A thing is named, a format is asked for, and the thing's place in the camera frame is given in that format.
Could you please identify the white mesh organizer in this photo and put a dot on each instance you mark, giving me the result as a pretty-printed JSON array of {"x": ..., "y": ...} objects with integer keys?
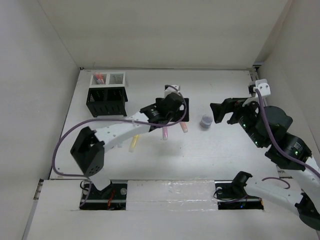
[{"x": 111, "y": 78}]

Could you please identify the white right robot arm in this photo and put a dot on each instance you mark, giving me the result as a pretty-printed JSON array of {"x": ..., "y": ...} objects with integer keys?
[{"x": 267, "y": 127}]

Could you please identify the black mesh organizer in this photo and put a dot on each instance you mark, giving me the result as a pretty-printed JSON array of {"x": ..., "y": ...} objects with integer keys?
[{"x": 107, "y": 101}]

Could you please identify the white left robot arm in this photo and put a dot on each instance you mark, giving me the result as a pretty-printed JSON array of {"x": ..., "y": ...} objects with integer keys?
[{"x": 90, "y": 146}]

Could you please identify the purple highlighter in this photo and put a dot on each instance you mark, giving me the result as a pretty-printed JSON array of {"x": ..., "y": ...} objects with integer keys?
[{"x": 165, "y": 133}]

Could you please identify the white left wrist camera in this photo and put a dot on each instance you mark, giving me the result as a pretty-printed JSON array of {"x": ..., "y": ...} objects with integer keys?
[{"x": 171, "y": 88}]

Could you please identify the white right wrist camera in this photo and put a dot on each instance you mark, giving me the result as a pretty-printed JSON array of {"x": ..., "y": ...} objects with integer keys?
[{"x": 262, "y": 86}]

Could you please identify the yellow highlighter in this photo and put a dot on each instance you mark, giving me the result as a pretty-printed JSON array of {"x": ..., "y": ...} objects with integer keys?
[{"x": 133, "y": 143}]

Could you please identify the small round dark container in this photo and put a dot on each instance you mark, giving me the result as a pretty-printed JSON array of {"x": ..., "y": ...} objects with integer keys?
[{"x": 206, "y": 121}]

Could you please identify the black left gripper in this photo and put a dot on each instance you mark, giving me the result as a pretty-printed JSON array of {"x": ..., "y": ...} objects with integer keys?
[{"x": 179, "y": 113}]

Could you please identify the orange double-tip pen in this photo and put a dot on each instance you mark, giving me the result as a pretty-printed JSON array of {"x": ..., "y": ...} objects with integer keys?
[{"x": 100, "y": 79}]

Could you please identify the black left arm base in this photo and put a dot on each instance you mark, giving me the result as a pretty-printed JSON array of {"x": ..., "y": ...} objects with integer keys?
[{"x": 114, "y": 198}]

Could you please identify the orange highlighter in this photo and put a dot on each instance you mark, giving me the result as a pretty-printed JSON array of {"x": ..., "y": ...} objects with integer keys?
[{"x": 184, "y": 127}]

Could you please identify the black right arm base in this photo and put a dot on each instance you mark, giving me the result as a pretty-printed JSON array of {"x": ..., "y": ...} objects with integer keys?
[{"x": 230, "y": 194}]

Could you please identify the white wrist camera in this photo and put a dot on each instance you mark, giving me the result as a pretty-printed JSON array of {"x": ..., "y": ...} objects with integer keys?
[
  {"x": 171, "y": 88},
  {"x": 262, "y": 86}
]

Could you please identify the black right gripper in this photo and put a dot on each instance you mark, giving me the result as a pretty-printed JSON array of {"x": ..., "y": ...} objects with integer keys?
[{"x": 220, "y": 109}]

